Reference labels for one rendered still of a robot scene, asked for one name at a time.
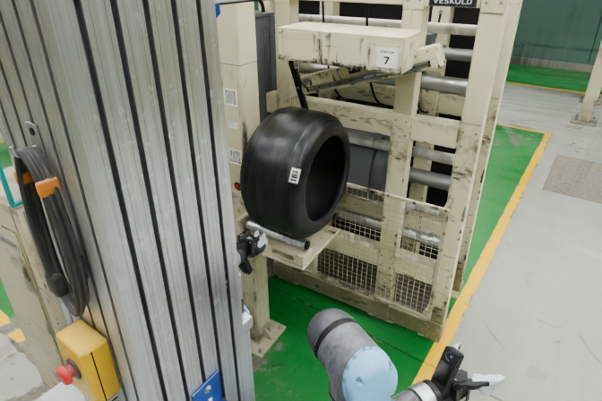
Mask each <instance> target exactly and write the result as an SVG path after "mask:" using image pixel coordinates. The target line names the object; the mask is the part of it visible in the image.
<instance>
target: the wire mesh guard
mask: <svg viewBox="0 0 602 401"><path fill-rule="evenodd" d="M346 186H347V190H348V187H350V188H354V189H358V190H360V191H364V192H367V200H369V199H368V193H369V192H370V193H373V201H375V200H374V194H377V195H381V196H384V197H387V198H390V200H391V199H394V200H395V205H396V200H397V201H404V202H407V206H408V203H410V204H413V206H414V205H418V206H421V207H424V208H425V211H426V208H428V209H431V212H432V209H434V210H437V214H438V211H441V212H444V213H445V216H444V221H443V225H441V226H443V230H441V231H442V235H441V242H440V245H438V246H439V252H438V255H437V256H438V257H437V262H436V267H435V273H434V278H433V280H434V282H433V283H432V284H433V287H431V288H432V292H431V296H430V297H431V298H430V303H429V304H428V305H429V308H428V314H427V317H426V316H425V315H422V312H420V311H415V310H413V309H410V308H413V307H411V304H410V306H409V307H410V308H409V307H406V303H405V304H404V305H405V306H403V305H401V302H400V304H398V303H395V302H396V301H395V302H392V301H390V300H391V294H390V298H388V299H390V300H387V299H385V298H387V297H385V296H384V298H382V297H380V296H378V295H375V292H374V294H371V293H368V292H367V291H364V290H361V286H360V289H359V288H357V281H354V282H356V285H355V286H350V285H348V284H345V283H343V282H345V281H343V282H340V281H338V280H336V279H333V278H331V277H326V276H325V275H326V274H325V271H327V270H325V263H327V262H325V258H324V261H323V262H324V275H322V274H321V273H322V272H321V261H320V268H319V269H320V273H317V272H316V271H315V272H314V271H313V270H314V269H313V270H310V268H308V266H307V269H304V270H302V271H304V272H306V273H309V274H312V275H314V276H317V277H320V278H322V279H325V280H327V281H330V282H332V283H334V284H337V285H339V286H343V287H346V288H348V289H350V290H353V291H355V292H358V293H360V294H364V295H366V296H369V297H371V298H374V299H375V300H378V301H381V302H383V303H387V304H389V305H391V306H394V307H397V308H399V309H402V310H403V311H407V312H410V313H413V314H415V315H417V316H419V317H422V318H424V319H427V320H430V319H431V315H432V309H433V304H434V295H435V290H436V285H437V280H438V275H439V269H440V265H441V259H442V255H443V246H444V240H445V236H446V230H447V225H448V220H449V215H450V209H447V208H443V207H439V206H435V205H432V204H429V203H425V202H422V201H418V200H412V199H409V198H405V197H401V196H398V195H394V194H391V193H387V192H381V191H377V190H374V189H371V188H367V187H364V186H360V185H356V184H353V183H347V184H346Z"/></svg>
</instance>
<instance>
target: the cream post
mask: <svg viewBox="0 0 602 401"><path fill-rule="evenodd" d="M219 8H220V15H219V16H218V18H217V30H218V40H219V60H220V70H221V80H222V90H223V88H225V89H231V90H236V95H237V107H235V106H230V105H225V100H224V90H223V101H224V111H225V122H226V132H227V143H228V148H230V149H236V150H240V151H241V158H242V159H243V156H244V153H245V148H246V146H247V143H248V142H249V140H250V138H251V136H252V134H253V133H254V131H255V129H256V128H257V126H258V125H259V124H260V111H259V93H258V74H257V56H256V37H255V19H254V2H247V3H239V4H223V5H219ZM228 121H230V122H234V123H236V125H237V129H235V128H231V127H228ZM228 163H229V173H230V182H231V193H232V203H233V214H234V224H235V220H236V219H237V218H238V217H240V216H241V215H242V214H244V213H245V212H246V209H245V204H244V202H243V199H242V195H241V191H240V189H239V190H238V189H237V188H236V187H235V184H236V183H238V184H239V185H240V169H241V166H240V165H238V164H234V163H230V162H229V152H228ZM247 259H248V261H249V263H250V265H251V267H252V269H253V271H252V272H251V274H250V275H248V274H245V273H243V272H242V271H241V269H240V268H239V266H238V271H239V272H240V274H241V286H242V296H243V299H244V305H245V306H246V308H247V310H248V311H249V312H250V315H251V316H252V317H253V326H252V327H251V328H250V338H251V339H252V340H253V341H255V342H257V343H258V342H260V340H261V339H262V338H263V337H264V329H265V328H266V329H267V330H268V331H269V330H270V312H269V294H268V275H267V257H266V256H263V255H261V254H259V255H256V256H255V257H252V258H249V257H248V258H247Z"/></svg>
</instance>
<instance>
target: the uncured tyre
mask: <svg viewBox="0 0 602 401"><path fill-rule="evenodd" d="M291 167H294V168H298V169H301V173H300V176H299V181H298V184H296V183H290V182H289V181H288V179H289V175H290V170H291ZM349 167H350V143H349V138H348V134H347V132H346V130H345V128H344V127H343V125H342V123H341V122H340V120H339V119H338V118H337V117H335V116H334V115H331V114H329V113H325V112H321V111H315V110H311V109H305V108H301V107H282V108H279V109H277V110H275V111H274V112H272V113H271V114H270V115H268V116H267V117H266V118H265V119H264V120H263V121H262V122H261V123H260V124H259V125H258V126H257V128H256V129H255V131H254V133H253V134H252V136H251V138H250V140H249V142H248V143H247V146H246V148H245V153H244V156H243V159H242V164H241V169H240V191H241V195H242V199H243V202H244V204H245V209H246V211H247V213H248V215H249V216H250V218H251V219H252V220H254V221H255V222H256V223H258V224H259V225H260V226H264V227H267V228H269V229H271V230H274V231H277V232H280V233H282V234H285V235H287V234H286V233H285V232H291V234H293V235H290V236H292V237H297V238H306V237H308V236H311V235H313V234H315V233H317V232H319V231H320V230H322V229H323V228H324V227H325V226H326V225H327V224H328V223H329V222H330V220H331V218H332V217H333V215H334V214H335V212H336V210H337V208H338V206H339V205H340V201H341V199H342V196H343V193H344V191H345V188H346V184H347V181H348V173H349ZM257 219H258V220H257ZM260 220H261V221H260ZM265 222H266V223H265Z"/></svg>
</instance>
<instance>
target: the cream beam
mask: <svg viewBox="0 0 602 401"><path fill-rule="evenodd" d="M423 33H424V31H423V30H410V29H397V28H384V27H372V26H360V25H347V24H335V23H322V22H309V21H302V22H299V23H294V24H289V25H286V26H281V27H278V28H277V40H278V59H280V60H288V61H295V62H302V63H309V64H323V65H330V66H338V67H345V68H352V69H359V70H367V71H374V72H381V73H395V74H403V73H404V72H406V71H408V70H409V69H411V68H412V66H413V60H414V52H415V50H416V49H418V48H420V47H422V43H423V42H422V40H423ZM377 47H391V48H398V49H399V51H398V60H397V69H393V68H385V67H378V66H375V64H376V52H377Z"/></svg>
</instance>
